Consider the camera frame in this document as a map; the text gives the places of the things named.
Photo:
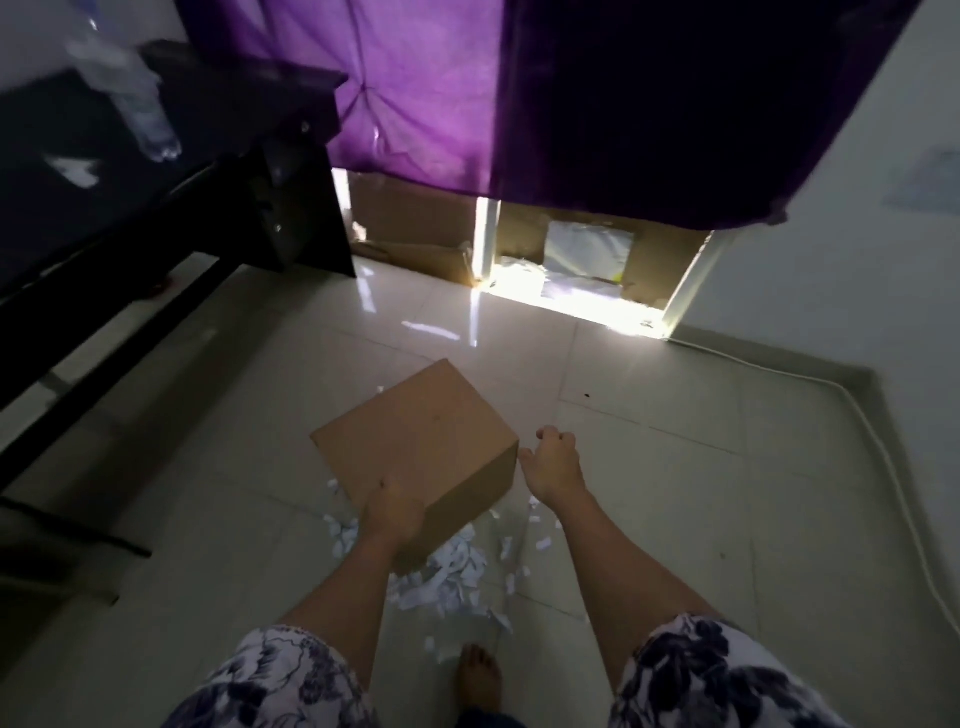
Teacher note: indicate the person's right hand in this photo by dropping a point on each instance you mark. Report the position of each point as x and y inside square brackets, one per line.
[559, 472]

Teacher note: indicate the person's left hand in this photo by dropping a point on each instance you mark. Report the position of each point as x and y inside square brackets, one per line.
[394, 521]

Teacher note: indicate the pile of white paper scraps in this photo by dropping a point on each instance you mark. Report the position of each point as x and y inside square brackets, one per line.
[450, 577]

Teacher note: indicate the brown cardboard box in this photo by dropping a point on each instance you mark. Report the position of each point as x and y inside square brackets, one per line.
[405, 217]
[420, 435]

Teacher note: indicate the person's left forearm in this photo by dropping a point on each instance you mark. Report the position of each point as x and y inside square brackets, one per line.
[352, 600]

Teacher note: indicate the person's right forearm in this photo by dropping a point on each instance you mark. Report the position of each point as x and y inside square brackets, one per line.
[630, 585]

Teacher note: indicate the person's bare foot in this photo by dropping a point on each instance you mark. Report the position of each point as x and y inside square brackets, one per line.
[480, 679]

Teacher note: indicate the brown cardboard sheet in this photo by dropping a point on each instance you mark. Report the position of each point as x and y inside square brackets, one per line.
[667, 262]
[521, 232]

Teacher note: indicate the flattened brown cardboard box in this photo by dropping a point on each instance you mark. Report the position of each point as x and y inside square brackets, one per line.
[405, 217]

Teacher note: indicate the purple curtain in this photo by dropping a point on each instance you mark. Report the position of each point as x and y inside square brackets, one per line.
[420, 75]

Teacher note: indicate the black desk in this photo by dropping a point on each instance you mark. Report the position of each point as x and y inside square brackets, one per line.
[75, 225]

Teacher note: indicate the clear plastic bottle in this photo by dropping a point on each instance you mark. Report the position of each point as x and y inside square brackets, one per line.
[135, 97]

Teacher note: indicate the white door frame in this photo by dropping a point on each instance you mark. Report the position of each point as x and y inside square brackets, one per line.
[697, 285]
[486, 240]

